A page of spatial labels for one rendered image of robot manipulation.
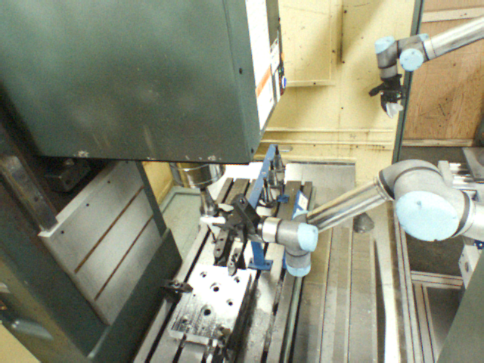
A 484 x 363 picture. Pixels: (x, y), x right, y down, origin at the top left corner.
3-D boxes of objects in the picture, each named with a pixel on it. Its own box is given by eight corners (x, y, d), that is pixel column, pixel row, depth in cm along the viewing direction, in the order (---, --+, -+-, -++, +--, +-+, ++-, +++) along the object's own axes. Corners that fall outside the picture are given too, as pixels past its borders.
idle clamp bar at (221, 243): (236, 224, 167) (234, 215, 163) (224, 266, 147) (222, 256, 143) (226, 224, 168) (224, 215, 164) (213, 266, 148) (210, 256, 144)
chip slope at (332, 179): (353, 196, 212) (355, 161, 197) (349, 290, 160) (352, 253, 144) (221, 187, 240) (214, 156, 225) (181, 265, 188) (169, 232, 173)
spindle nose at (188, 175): (183, 159, 108) (173, 125, 101) (231, 157, 104) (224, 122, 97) (166, 190, 96) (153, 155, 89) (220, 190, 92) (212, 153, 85)
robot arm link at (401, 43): (429, 58, 128) (397, 65, 134) (429, 49, 136) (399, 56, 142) (428, 38, 124) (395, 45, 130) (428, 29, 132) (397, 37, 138)
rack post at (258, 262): (272, 261, 145) (265, 209, 128) (269, 271, 141) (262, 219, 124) (250, 258, 149) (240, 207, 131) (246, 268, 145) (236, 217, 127)
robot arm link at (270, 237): (273, 231, 96) (282, 212, 102) (259, 228, 98) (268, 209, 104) (275, 249, 101) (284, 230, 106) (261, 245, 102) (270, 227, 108)
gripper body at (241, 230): (228, 240, 108) (262, 249, 103) (223, 221, 103) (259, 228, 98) (237, 224, 113) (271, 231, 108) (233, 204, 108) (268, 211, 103)
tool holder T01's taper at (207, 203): (204, 200, 110) (200, 184, 106) (217, 201, 109) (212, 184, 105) (199, 209, 107) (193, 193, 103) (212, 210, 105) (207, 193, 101)
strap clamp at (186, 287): (199, 300, 135) (190, 277, 127) (196, 307, 133) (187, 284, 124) (170, 295, 140) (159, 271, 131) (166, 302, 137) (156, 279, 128)
